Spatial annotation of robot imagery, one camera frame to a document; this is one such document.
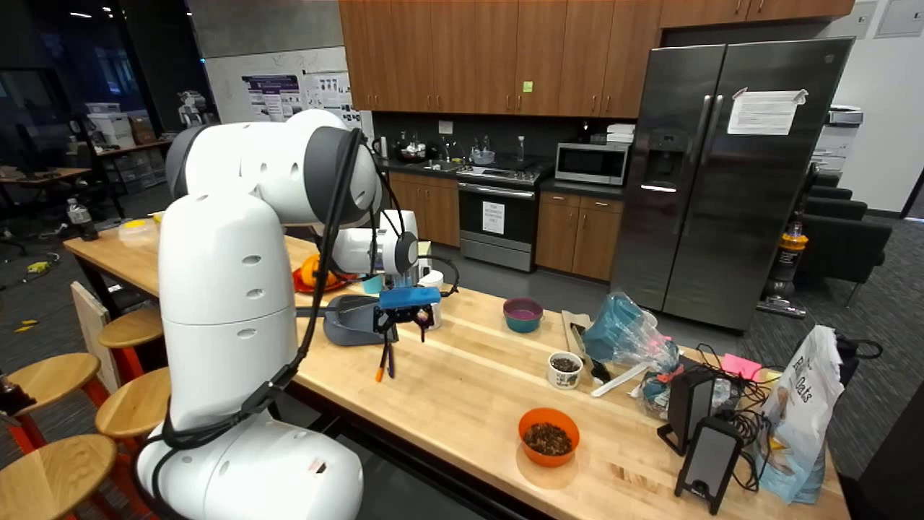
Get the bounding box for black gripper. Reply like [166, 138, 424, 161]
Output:
[372, 304, 436, 349]

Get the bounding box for teal and purple bowl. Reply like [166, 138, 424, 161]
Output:
[501, 295, 548, 337]

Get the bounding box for orange bowl with food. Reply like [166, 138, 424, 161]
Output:
[517, 403, 584, 471]

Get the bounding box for orange plush ball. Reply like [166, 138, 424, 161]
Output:
[294, 250, 326, 292]

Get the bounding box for brown narrow base cabinet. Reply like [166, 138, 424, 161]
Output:
[387, 168, 465, 250]

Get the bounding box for white oven door label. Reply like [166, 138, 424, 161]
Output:
[479, 195, 509, 239]

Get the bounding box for stainless steel oven range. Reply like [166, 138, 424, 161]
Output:
[453, 161, 547, 276]

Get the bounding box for small white cup dark contents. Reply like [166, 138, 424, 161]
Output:
[547, 349, 587, 392]

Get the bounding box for brown two-door base cabinet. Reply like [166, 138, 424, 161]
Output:
[532, 184, 628, 285]

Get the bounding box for blue plastic bag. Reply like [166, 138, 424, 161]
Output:
[582, 288, 681, 382]

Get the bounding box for white stick utensil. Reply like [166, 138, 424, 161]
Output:
[590, 362, 652, 401]

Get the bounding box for silver microwave oven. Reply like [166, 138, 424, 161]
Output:
[551, 138, 635, 191]

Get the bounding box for clear plastic container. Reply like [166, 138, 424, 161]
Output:
[115, 216, 163, 253]

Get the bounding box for black speaker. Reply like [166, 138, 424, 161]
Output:
[657, 356, 722, 460]
[674, 415, 745, 516]

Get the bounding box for pale wooden chair back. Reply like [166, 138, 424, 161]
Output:
[66, 276, 125, 395]

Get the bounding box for pink sticky notepad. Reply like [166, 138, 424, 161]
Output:
[716, 349, 769, 386]

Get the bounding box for stainless steel refrigerator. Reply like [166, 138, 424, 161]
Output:
[610, 35, 857, 336]

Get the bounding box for yellow upright vacuum cleaner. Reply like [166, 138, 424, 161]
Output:
[756, 220, 814, 321]

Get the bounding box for white printed paper bag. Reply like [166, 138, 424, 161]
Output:
[756, 324, 850, 507]

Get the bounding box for white paper sheet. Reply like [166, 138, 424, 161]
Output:
[724, 86, 811, 142]

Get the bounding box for black sofa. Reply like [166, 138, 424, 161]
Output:
[794, 164, 896, 288]

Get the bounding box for brown cabinets above refrigerator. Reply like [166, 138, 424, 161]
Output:
[659, 0, 857, 31]

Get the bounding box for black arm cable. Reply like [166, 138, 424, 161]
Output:
[154, 128, 410, 454]

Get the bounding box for white wall poster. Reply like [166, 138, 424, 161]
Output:
[238, 64, 375, 128]

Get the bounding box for wide brown wall cabinets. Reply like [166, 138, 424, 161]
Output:
[336, 0, 664, 120]

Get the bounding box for tangled black cables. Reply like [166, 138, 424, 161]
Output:
[704, 370, 785, 496]

